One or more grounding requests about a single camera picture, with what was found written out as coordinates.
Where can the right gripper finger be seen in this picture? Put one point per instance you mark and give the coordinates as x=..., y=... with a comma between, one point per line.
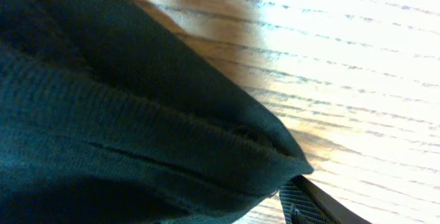
x=305, y=203

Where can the black shirt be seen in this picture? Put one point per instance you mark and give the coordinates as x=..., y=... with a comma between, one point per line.
x=107, y=117

